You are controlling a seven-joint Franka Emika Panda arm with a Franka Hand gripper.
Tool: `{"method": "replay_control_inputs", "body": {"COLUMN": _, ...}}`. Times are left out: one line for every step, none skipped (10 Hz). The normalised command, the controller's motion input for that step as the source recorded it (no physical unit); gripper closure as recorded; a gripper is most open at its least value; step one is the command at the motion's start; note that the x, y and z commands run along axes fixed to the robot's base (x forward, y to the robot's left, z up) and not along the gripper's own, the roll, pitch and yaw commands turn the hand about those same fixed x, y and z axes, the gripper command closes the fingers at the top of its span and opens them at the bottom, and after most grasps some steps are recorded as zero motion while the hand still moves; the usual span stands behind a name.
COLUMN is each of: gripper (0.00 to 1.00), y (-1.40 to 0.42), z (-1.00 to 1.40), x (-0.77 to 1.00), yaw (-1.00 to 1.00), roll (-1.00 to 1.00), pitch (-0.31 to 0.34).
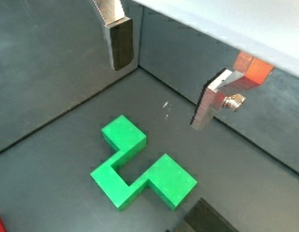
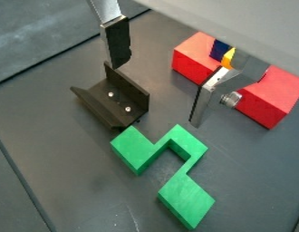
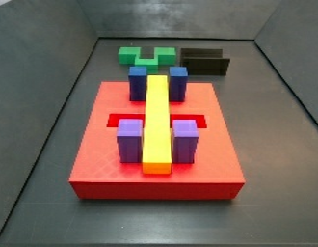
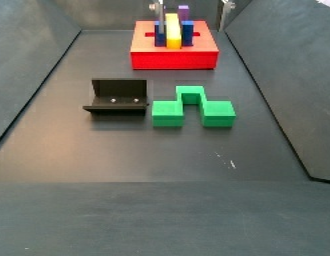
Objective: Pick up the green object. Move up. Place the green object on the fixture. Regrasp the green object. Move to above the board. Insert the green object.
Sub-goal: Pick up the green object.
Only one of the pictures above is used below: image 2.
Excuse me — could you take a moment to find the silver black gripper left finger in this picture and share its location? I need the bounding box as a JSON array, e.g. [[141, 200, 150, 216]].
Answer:
[[86, 0, 132, 69]]

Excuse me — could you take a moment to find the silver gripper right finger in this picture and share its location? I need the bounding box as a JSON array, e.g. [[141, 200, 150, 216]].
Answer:
[[188, 53, 269, 128]]

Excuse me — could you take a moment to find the green U-shaped block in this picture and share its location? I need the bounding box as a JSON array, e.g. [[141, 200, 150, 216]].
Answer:
[[110, 124, 214, 230]]

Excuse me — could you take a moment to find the red base board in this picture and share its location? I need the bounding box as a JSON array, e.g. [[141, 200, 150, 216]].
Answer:
[[172, 32, 299, 129]]

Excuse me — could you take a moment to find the yellow long bar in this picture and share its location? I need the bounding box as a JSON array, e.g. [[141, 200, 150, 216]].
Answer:
[[221, 48, 236, 70]]

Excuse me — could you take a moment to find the dark blue left post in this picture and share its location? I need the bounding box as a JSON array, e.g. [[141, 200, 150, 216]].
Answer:
[[209, 40, 230, 62]]

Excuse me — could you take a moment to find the black fixture bracket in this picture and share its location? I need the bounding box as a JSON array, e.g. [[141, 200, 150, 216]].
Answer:
[[70, 62, 149, 130]]

